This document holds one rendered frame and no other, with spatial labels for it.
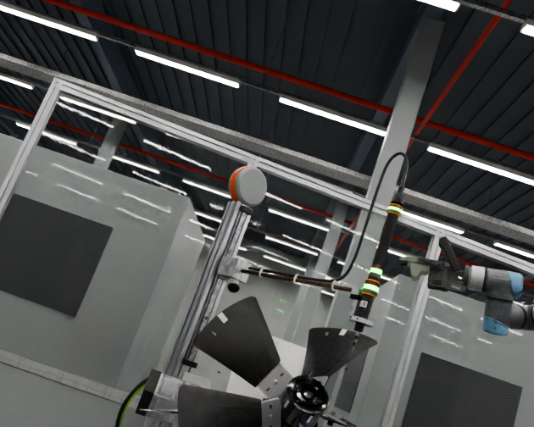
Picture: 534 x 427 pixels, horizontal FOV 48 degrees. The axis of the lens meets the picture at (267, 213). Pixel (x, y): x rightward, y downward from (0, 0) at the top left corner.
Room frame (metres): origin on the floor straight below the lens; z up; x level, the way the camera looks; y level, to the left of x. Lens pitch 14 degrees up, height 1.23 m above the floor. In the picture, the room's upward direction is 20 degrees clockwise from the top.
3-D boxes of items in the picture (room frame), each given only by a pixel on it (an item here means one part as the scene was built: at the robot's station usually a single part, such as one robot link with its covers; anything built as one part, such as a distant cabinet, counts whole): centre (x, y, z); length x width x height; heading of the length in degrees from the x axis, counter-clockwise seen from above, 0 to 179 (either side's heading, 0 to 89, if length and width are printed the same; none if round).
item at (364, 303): (1.69, -0.36, 1.66); 0.04 x 0.04 x 0.46
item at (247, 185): (2.24, 0.11, 1.88); 0.17 x 0.15 x 0.16; 95
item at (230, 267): (2.17, 0.05, 1.55); 0.10 x 0.07 x 0.08; 40
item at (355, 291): (1.70, -0.35, 1.50); 0.09 x 0.07 x 0.10; 40
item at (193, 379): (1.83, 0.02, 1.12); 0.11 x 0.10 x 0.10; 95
